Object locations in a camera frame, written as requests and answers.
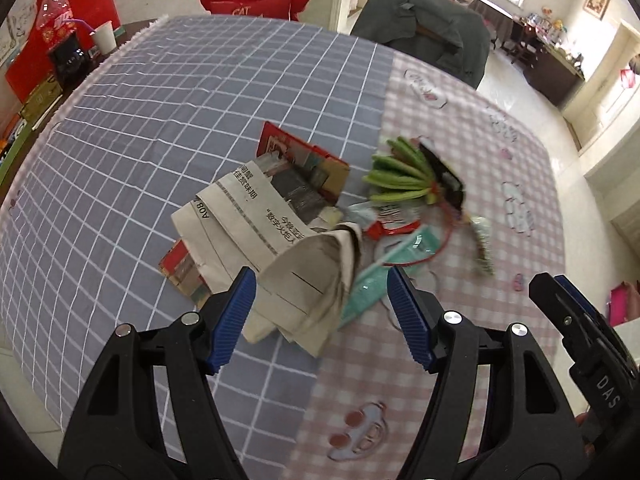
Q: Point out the red printed flyer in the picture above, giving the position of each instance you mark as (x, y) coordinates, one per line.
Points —
(254, 213)

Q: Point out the framed wall picture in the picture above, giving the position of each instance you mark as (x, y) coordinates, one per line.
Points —
(596, 8)

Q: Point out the dark wooden desk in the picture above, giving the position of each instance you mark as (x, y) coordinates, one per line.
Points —
(551, 74)

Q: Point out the red white snack wrapper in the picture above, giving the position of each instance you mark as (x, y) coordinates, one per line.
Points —
(378, 220)

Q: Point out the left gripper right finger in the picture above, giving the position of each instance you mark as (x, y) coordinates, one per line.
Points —
(529, 430)

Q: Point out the round table dark cloth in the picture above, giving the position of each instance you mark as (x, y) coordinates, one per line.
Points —
(500, 19)

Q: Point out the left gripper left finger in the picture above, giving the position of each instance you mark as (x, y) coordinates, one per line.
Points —
(147, 411)

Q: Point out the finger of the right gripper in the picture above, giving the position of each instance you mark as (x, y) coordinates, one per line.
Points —
(580, 299)
(581, 337)

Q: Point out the checkered pink grey tablecloth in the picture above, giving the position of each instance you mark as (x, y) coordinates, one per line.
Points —
(89, 217)

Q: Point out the chair with grey jacket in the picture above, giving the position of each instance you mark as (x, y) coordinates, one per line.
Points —
(442, 33)

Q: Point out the white paper cup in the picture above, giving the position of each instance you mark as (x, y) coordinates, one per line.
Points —
(103, 38)

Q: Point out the wooden chair at desk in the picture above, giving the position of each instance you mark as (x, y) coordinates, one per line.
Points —
(523, 44)

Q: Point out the cola bottle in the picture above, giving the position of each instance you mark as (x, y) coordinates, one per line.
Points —
(54, 22)

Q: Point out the teal toothpaste box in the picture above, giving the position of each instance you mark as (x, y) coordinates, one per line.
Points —
(409, 252)

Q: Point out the pink stool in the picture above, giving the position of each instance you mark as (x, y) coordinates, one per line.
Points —
(624, 303)

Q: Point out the newspaper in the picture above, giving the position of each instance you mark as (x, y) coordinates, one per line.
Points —
(302, 293)

